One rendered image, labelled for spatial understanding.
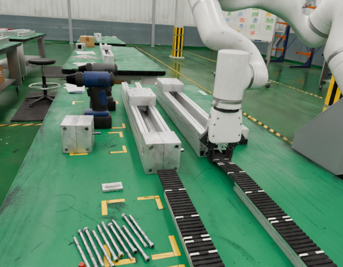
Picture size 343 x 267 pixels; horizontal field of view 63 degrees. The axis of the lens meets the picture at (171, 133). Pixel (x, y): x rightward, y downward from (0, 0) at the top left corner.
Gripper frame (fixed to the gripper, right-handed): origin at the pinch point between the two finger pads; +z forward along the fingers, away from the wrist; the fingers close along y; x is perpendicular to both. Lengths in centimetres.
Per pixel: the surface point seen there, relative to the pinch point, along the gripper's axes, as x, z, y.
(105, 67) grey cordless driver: 59, -18, -33
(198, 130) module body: 8.3, -5.4, -4.9
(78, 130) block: 12.6, -4.8, -42.8
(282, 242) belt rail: -35.9, 2.0, -1.4
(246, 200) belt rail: -21.6, 1.8, -1.9
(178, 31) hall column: 999, -15, 251
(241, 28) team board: 549, -39, 278
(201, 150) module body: 5.1, 0.4, -4.1
